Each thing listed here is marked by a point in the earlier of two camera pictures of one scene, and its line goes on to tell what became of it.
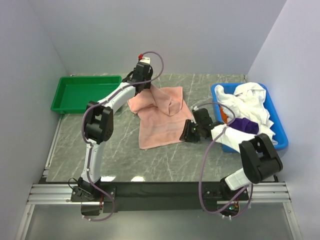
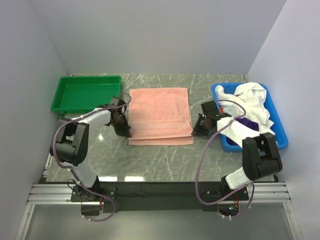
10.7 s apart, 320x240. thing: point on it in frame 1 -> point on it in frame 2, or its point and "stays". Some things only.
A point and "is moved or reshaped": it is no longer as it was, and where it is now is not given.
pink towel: (161, 114) is moved or reshaped
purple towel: (244, 125) stays
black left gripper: (150, 75) -> (124, 131)
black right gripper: (185, 134) -> (197, 131)
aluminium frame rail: (270, 194) stays
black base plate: (161, 197) stays
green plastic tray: (73, 93) stays
